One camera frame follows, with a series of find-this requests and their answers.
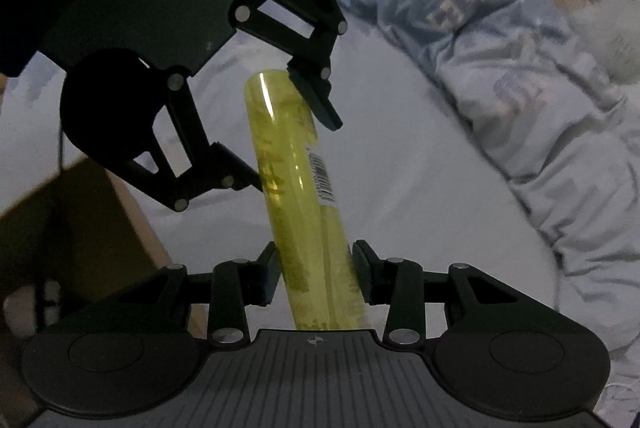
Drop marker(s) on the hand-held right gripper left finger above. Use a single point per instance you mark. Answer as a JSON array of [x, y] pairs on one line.
[[267, 278]]

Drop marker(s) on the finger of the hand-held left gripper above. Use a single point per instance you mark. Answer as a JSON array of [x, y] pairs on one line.
[[310, 48], [195, 158]]

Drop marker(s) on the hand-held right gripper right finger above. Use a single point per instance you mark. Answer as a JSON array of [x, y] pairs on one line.
[[362, 275]]

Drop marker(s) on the yellow transparent bottle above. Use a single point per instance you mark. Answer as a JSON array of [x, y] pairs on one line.
[[295, 208]]

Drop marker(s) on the brown cardboard box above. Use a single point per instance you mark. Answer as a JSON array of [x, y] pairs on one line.
[[135, 218]]

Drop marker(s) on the grey printed bed sheet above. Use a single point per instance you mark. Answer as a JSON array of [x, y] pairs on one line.
[[425, 183]]

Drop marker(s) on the grey blue duvet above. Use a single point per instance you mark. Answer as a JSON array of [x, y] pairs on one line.
[[500, 58]]

